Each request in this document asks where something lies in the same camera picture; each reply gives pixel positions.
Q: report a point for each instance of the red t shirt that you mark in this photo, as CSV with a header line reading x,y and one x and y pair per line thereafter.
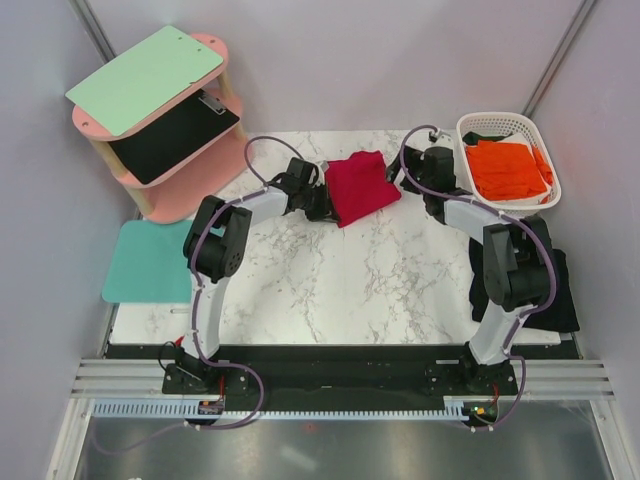
x,y
358,187

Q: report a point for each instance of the aluminium rail frame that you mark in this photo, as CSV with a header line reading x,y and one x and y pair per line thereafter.
x,y
545,379

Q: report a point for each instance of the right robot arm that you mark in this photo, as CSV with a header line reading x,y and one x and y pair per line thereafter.
x,y
517,276

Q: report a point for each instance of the black t shirt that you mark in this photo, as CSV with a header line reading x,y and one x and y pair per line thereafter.
x,y
559,317

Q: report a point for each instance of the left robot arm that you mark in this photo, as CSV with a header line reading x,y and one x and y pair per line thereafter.
x,y
216,242

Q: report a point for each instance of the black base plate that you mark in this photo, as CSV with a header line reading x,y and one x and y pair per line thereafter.
x,y
338,379

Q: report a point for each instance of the mint green board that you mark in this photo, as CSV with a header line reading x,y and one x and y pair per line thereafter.
x,y
143,82

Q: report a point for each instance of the dark green garment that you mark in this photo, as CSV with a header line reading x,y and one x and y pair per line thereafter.
x,y
472,138

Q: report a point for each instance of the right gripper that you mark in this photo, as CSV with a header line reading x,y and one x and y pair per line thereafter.
x,y
413,159

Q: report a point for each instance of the white cable duct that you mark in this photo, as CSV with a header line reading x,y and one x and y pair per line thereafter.
x,y
453,410

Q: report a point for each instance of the white plastic basket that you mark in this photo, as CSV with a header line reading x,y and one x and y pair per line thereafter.
x,y
515,175

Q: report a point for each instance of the orange folded t shirt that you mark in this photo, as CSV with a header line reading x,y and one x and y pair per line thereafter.
x,y
505,170

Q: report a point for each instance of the black clipboard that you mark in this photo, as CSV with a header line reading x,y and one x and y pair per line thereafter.
x,y
170,139

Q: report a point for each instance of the pink three-tier shelf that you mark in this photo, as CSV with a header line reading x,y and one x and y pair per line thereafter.
x,y
176,194

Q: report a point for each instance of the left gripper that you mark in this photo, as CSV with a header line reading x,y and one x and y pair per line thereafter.
x,y
324,213

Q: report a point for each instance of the teal cutting board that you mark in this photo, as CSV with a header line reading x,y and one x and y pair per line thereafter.
x,y
148,265

